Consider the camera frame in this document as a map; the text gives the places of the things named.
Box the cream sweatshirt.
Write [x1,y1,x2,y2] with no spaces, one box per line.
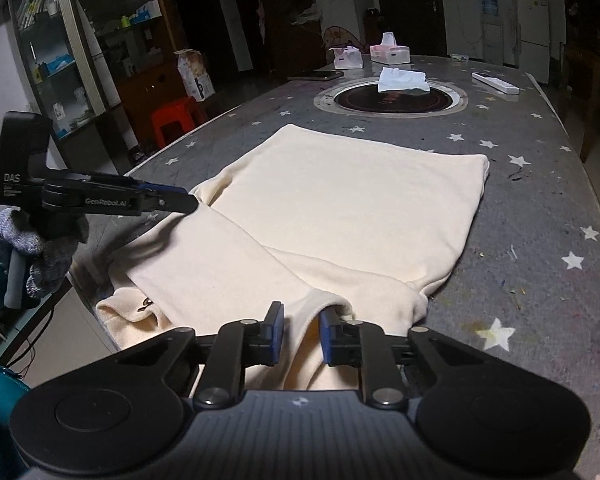
[95,125,490,390]

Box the left gloved hand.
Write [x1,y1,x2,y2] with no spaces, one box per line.
[0,207,90,308]

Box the red plastic stool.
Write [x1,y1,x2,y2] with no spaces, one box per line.
[151,96,208,148]

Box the white paper bag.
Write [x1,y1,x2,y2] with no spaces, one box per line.
[174,49,215,102]

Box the glass door display cabinet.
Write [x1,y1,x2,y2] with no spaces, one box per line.
[7,0,120,144]

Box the black smartphone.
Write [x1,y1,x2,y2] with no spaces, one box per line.
[286,70,343,81]

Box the round induction cooktop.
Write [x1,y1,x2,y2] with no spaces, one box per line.
[313,78,469,119]

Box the small pink tissue pack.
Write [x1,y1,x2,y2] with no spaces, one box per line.
[329,46,364,70]

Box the electric fan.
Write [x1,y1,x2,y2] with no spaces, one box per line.
[323,26,367,53]

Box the white tissue paper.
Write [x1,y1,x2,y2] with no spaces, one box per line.
[377,67,430,92]

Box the pink tissue box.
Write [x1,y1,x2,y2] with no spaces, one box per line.
[370,32,411,65]

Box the white remote control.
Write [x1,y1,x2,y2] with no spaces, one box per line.
[471,72,520,96]

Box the small clear plastic box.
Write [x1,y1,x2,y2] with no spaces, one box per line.
[451,53,469,62]

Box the water dispenser with blue bottle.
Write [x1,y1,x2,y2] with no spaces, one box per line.
[481,0,504,65]

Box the white refrigerator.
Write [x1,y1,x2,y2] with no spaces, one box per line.
[514,0,550,84]

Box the dark wooden side table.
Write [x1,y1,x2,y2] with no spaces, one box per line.
[559,42,600,162]

